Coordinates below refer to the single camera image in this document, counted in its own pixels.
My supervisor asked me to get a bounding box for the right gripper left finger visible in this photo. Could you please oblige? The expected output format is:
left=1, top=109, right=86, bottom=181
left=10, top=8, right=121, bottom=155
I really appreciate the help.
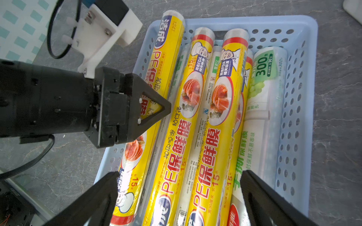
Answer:
left=44, top=171, right=119, bottom=226

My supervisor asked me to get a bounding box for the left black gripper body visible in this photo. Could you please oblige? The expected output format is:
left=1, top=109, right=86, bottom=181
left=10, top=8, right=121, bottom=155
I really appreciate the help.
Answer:
left=1, top=60, right=126, bottom=148

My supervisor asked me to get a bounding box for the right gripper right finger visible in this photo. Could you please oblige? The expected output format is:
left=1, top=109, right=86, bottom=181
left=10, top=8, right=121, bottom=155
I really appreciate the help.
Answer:
left=240, top=170, right=316, bottom=226

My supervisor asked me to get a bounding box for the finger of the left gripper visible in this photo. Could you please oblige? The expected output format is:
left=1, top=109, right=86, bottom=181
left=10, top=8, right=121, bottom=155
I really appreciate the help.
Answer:
left=117, top=73, right=171, bottom=144

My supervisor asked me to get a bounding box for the yellow red wrap roll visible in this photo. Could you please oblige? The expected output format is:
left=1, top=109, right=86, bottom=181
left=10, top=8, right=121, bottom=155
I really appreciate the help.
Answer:
left=220, top=50, right=254, bottom=226

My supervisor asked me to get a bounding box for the blue plastic basket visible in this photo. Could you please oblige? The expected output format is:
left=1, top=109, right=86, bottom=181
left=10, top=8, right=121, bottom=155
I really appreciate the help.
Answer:
left=93, top=15, right=319, bottom=218

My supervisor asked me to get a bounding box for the white plastic storage box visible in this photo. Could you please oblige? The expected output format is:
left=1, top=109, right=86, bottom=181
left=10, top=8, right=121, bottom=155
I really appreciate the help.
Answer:
left=343, top=0, right=362, bottom=18

